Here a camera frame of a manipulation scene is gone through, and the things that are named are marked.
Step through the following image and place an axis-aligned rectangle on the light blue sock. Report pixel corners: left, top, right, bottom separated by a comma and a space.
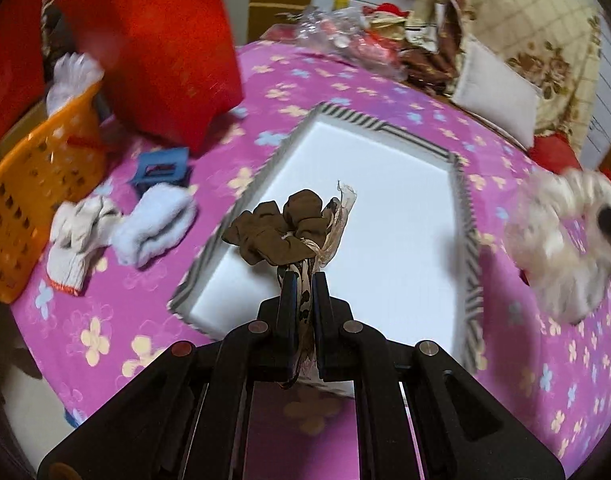
111, 183, 198, 269

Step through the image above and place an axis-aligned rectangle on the cream dotted scrunchie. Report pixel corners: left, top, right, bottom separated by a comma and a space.
504, 168, 611, 324

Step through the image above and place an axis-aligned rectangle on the striped white tray box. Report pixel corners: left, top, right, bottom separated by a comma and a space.
167, 102, 487, 373

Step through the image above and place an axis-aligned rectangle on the orange plastic basket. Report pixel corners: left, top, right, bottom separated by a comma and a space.
0, 82, 108, 304

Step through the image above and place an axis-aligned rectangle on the white cushion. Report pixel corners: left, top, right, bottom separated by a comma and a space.
451, 36, 542, 150

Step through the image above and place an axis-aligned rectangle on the pink floral bed sheet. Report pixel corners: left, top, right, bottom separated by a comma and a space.
11, 41, 611, 474

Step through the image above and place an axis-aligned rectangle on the blue hair claw clip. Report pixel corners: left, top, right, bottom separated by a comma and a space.
130, 148, 190, 197

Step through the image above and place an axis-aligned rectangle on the red heart pillow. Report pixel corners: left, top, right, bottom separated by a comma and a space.
528, 132, 582, 174

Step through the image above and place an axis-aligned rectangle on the red gift bag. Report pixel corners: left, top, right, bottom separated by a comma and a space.
59, 0, 243, 154

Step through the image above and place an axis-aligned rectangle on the white work glove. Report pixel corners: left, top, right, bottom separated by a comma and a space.
46, 196, 122, 296

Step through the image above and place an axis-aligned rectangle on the floral beige quilt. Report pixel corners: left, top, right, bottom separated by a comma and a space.
401, 0, 601, 152

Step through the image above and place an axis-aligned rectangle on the santa plush toy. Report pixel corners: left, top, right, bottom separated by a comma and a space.
362, 2, 409, 41

